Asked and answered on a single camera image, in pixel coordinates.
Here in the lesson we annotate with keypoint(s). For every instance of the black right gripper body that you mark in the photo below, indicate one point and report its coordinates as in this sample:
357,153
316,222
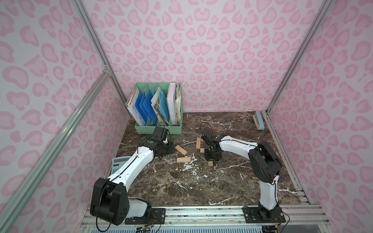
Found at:
212,154

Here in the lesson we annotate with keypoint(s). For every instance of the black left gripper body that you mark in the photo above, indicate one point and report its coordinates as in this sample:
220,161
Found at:
168,147

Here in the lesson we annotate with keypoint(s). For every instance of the wooden block vertical top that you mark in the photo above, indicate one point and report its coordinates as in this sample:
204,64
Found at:
198,143

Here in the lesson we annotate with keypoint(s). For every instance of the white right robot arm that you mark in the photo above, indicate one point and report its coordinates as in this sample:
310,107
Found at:
265,163

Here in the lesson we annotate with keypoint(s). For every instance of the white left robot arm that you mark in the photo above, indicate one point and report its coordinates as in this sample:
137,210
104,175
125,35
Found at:
110,201

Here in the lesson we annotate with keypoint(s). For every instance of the wooden block diagonal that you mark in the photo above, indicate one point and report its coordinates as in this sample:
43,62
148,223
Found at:
181,150

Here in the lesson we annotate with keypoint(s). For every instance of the teal folder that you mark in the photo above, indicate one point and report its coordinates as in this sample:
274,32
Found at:
163,106

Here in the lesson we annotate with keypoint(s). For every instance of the blue folder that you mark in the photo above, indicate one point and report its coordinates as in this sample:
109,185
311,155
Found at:
144,107

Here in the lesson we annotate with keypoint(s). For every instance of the white binder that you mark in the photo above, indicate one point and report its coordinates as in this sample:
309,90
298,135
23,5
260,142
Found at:
171,97

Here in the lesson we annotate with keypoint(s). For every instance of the white papers left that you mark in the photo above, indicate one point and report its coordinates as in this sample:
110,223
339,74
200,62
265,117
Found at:
133,106

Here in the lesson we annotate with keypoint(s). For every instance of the grey calculator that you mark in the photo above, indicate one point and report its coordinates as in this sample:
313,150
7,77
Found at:
118,162

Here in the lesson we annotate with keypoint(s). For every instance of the grey blue board eraser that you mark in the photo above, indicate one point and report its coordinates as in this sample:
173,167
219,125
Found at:
258,120

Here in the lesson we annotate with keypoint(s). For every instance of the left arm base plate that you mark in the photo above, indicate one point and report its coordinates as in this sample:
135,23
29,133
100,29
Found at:
153,215

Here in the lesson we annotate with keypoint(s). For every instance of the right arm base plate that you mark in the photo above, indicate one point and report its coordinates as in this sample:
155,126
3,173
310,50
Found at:
262,215

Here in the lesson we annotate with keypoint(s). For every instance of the aluminium front rail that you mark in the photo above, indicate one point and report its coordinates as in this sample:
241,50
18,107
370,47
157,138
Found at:
304,218

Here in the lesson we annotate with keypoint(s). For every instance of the aluminium diagonal frame bar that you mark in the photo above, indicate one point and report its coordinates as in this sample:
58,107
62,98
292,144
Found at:
19,200

